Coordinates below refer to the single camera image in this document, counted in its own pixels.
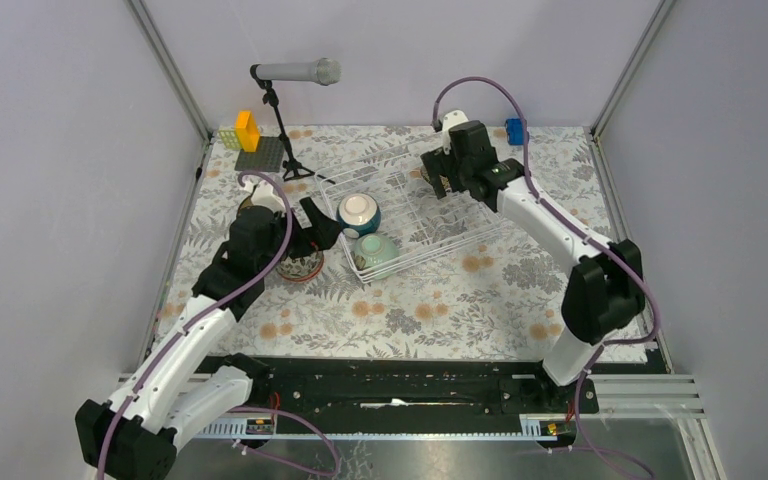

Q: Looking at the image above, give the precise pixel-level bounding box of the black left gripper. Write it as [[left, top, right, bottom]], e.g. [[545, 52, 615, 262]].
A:
[[258, 197, 343, 275]]

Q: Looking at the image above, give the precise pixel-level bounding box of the blue white patterned bowl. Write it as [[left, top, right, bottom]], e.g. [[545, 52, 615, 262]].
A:
[[275, 250, 326, 284]]

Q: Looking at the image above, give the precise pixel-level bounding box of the mint green bowl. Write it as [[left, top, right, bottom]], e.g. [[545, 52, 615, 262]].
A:
[[352, 233, 400, 271]]

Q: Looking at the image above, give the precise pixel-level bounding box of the black gold-rimmed bowl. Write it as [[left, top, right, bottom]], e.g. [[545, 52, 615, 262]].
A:
[[421, 166, 449, 199]]

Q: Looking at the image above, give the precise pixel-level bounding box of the dark teal floral bowl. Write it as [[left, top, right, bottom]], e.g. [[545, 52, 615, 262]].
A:
[[238, 195, 254, 211]]

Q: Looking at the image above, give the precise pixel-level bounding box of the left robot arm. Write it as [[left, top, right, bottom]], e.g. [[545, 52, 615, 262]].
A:
[[75, 198, 341, 479]]

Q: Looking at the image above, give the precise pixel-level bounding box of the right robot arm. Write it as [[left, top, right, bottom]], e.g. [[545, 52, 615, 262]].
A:
[[421, 121, 646, 412]]

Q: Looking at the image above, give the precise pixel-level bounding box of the teal and cream bowl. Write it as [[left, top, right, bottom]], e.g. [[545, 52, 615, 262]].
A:
[[337, 193, 382, 239]]

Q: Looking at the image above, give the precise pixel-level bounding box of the blue toy brick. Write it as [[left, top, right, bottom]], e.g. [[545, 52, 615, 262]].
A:
[[504, 118, 530, 146]]

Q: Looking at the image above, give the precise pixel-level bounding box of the black microphone tripod stand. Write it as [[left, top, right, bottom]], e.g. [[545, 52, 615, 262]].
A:
[[250, 74, 322, 182]]

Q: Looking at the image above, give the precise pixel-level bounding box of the grey toy baseplate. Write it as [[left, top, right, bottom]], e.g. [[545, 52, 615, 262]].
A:
[[234, 136, 285, 173]]

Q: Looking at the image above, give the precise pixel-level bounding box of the floral tablecloth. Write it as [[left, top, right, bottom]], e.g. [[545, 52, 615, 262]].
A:
[[151, 125, 614, 361]]

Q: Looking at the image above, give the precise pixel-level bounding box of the yellow toy brick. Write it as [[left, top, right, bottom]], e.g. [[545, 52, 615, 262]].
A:
[[234, 110, 261, 153]]

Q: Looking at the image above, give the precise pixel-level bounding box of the light green toy brick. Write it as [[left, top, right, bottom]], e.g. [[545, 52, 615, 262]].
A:
[[217, 128, 242, 151]]

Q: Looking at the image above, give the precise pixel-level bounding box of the grey microphone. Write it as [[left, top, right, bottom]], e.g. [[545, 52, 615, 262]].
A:
[[250, 58, 342, 86]]

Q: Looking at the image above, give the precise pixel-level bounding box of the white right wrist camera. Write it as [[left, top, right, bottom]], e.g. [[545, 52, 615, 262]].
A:
[[432, 109, 469, 133]]

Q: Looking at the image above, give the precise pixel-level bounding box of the white wire dish rack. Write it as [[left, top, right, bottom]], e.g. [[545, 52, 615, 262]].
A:
[[317, 133, 503, 284]]

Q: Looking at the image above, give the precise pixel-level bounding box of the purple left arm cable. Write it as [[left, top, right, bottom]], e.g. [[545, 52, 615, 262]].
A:
[[95, 170, 343, 480]]

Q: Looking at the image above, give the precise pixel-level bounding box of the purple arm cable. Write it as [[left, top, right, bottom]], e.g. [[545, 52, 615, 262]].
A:
[[95, 170, 343, 480], [432, 76, 662, 480]]

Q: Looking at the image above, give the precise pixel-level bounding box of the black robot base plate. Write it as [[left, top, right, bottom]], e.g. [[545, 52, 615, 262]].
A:
[[217, 354, 599, 436]]

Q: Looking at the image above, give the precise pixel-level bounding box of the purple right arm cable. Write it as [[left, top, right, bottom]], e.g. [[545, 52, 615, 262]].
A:
[[432, 76, 662, 480]]

